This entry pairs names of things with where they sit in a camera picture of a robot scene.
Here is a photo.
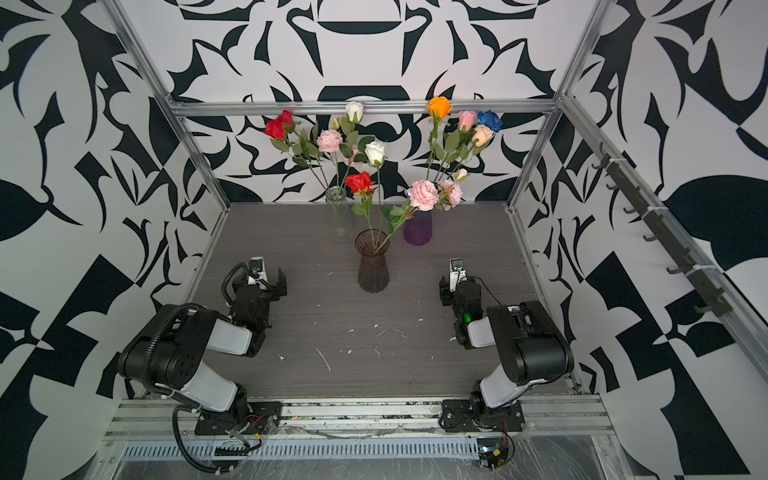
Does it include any clear glass vase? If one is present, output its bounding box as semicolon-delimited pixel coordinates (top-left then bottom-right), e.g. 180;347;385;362
325;186;353;240

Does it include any red rose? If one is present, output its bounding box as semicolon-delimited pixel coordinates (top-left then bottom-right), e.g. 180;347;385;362
345;172;379;253

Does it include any small white rose stem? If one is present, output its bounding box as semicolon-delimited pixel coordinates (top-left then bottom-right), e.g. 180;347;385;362
362;140;386;255

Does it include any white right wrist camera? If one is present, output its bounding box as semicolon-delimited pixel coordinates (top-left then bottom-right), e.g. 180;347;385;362
449;258;467;292

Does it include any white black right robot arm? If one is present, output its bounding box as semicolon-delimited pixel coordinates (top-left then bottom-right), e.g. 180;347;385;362
438;272;574;432

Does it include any pink peony flower stem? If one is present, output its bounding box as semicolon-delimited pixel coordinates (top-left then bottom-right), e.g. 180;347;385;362
316;117;360;187

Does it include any white slotted cable duct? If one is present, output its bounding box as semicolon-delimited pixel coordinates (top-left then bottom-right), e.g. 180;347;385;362
122;437;481;462

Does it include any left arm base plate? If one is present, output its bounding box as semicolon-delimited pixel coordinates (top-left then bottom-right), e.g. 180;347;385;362
194;401;283;436

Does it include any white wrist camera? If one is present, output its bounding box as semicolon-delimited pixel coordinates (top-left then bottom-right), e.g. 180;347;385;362
247;256;268;285
449;258;467;292

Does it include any aluminium front rail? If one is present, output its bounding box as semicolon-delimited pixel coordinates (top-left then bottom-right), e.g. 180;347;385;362
104;395;616;442

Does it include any small pink carnation stem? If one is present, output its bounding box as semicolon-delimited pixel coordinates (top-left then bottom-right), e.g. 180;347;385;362
386;168;468;246

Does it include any peach rose stem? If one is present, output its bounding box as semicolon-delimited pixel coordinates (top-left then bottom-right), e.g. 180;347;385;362
435;124;495;184

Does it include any red rose stem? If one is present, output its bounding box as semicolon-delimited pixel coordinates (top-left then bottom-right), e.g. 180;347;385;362
264;110;331;190

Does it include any orange rose stem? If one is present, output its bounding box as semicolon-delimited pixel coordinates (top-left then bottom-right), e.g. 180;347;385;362
426;96;452;183

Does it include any smoky pink glass vase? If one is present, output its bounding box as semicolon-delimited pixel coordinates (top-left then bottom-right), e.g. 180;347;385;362
355;229;390;293

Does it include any black wall hook rack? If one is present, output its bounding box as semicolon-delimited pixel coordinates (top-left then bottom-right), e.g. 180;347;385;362
593;143;734;317

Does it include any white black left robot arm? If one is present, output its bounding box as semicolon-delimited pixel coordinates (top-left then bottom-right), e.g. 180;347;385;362
117;257;288;426

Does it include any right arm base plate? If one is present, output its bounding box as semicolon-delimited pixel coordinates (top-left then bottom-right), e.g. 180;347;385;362
438;399;526;433

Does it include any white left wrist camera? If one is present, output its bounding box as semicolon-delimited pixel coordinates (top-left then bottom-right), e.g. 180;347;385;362
247;256;268;285

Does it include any purple blue glass vase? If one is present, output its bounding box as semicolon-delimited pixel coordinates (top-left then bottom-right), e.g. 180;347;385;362
403;180;439;246

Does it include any blue rose stem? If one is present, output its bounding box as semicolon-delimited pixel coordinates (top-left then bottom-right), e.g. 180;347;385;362
449;110;503;182

